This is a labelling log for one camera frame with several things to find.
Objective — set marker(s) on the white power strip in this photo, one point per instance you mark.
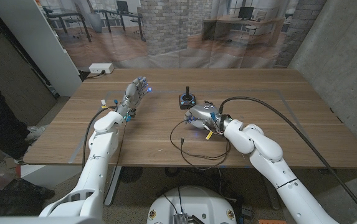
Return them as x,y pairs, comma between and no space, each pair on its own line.
101,68

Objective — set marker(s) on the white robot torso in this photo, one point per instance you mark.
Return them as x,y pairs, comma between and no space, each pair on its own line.
197,202

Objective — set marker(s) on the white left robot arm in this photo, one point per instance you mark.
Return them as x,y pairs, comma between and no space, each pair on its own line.
98,161

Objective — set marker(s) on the printed office backdrop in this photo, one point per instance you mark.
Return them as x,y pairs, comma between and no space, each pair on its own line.
172,31

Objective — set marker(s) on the orange flat item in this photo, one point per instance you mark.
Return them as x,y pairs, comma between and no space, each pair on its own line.
271,222

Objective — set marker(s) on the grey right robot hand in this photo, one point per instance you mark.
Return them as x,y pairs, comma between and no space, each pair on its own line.
204,113

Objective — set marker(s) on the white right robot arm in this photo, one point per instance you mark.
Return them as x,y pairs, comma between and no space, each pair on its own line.
265,152

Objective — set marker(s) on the black bag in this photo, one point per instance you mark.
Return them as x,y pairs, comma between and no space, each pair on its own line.
16,199

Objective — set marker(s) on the round black fan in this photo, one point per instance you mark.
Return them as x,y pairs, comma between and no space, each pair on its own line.
131,174

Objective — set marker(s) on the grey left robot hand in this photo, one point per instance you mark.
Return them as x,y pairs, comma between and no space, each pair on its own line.
132,98

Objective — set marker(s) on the grey table leg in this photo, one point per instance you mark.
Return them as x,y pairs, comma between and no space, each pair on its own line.
268,193
113,186

